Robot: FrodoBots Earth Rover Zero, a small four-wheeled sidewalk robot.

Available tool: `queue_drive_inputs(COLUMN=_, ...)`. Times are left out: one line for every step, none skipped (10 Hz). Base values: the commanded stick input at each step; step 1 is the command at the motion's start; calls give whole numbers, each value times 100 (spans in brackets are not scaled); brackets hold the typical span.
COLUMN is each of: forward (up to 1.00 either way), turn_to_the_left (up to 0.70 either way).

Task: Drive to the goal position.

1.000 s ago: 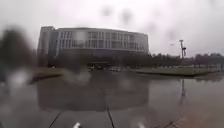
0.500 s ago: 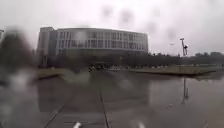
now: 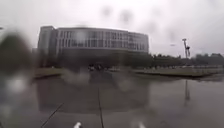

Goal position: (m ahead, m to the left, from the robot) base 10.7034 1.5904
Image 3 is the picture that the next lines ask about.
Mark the vehicle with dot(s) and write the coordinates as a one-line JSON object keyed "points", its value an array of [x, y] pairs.
{"points": [[95, 67]]}

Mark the tall pole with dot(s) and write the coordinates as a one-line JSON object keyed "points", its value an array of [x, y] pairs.
{"points": [[185, 48]]}

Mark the grass strip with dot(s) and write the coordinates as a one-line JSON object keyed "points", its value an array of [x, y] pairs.
{"points": [[180, 71]]}

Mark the large grey office building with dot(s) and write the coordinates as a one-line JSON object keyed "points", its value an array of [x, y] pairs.
{"points": [[96, 40]]}

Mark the dark tree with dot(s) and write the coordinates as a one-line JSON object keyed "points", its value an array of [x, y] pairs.
{"points": [[13, 55]]}

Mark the wet grey paved ground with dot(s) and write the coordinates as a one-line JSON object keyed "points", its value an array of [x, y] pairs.
{"points": [[133, 106]]}

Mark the robot's own part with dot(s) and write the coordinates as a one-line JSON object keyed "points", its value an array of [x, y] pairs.
{"points": [[77, 125]]}

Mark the row of trees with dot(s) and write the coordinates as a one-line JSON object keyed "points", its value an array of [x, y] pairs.
{"points": [[186, 60]]}

